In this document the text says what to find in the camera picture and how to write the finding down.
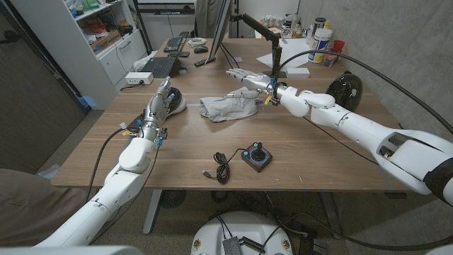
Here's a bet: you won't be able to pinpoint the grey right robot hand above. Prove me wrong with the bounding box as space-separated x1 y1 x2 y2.
225 67 282 101

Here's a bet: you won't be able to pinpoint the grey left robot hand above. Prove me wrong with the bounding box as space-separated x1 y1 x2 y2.
139 76 175 142

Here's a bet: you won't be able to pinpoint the black shoe with white sole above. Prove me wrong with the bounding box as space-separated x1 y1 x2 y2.
126 86 188 135

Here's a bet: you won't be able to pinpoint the grey crumpled shirt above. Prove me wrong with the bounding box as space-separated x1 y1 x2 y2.
198 86 263 123

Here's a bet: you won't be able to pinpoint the black joystick controller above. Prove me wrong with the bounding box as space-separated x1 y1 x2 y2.
241 142 273 173

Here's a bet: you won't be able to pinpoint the white power strip box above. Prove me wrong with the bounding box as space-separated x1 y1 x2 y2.
125 72 155 86

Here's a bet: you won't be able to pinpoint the small white box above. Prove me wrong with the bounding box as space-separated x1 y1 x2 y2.
285 67 311 79

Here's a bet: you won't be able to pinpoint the black keyboard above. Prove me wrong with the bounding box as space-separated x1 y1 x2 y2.
163 35 183 53
139 55 185 79

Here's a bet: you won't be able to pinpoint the white paper sheet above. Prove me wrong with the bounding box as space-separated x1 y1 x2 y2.
255 38 312 70

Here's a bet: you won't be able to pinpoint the white plastic bag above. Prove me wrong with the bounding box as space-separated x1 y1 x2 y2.
132 50 159 72

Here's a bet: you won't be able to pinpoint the black remote control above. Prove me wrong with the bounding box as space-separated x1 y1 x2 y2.
193 57 216 68

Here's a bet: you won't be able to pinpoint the white shelf cabinet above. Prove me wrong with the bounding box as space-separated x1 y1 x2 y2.
10 0 149 111

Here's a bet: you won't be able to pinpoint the flat computer monitor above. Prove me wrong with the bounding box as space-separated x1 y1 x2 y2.
207 0 234 64

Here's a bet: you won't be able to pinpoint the white labelled plastic container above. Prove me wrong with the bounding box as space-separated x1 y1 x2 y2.
307 28 333 64

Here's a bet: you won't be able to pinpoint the clear cup with items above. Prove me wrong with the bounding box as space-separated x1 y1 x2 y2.
322 47 340 67

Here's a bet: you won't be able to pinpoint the grey hanging fabric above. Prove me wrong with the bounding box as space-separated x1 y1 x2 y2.
194 0 224 39

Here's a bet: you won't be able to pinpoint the dark lidded jar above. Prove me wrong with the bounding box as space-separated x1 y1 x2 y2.
313 16 326 36

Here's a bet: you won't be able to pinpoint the cardboard box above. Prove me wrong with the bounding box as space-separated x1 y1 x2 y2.
88 30 123 54

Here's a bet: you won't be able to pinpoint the black round fan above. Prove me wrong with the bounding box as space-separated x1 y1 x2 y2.
159 189 187 209

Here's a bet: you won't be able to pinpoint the grey table leg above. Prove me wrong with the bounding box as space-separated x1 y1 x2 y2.
142 189 163 235
318 191 344 240

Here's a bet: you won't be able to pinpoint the clear plastic bag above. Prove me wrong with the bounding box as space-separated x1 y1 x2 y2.
37 163 61 180

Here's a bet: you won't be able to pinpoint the white robot torso base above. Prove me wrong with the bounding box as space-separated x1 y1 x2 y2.
190 211 294 255

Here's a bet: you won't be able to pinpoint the brown upholstered seat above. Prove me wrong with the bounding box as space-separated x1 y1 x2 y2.
0 168 89 247

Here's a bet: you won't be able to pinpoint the black monitor cables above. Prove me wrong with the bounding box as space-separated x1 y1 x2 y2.
219 42 245 79

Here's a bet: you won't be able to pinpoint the coiled white cable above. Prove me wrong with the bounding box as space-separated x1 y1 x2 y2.
186 37 208 48

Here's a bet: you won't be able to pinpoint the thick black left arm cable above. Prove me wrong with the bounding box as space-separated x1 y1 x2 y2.
84 127 142 203

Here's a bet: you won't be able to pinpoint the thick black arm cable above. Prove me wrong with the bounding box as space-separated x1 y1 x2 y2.
84 127 142 203
274 49 453 252

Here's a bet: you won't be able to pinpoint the black joystick cable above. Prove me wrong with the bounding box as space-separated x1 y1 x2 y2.
202 148 247 185

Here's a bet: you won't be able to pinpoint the thin black cable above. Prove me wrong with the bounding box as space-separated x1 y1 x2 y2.
304 116 379 166

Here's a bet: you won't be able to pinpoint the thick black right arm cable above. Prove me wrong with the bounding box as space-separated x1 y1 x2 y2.
274 49 453 252

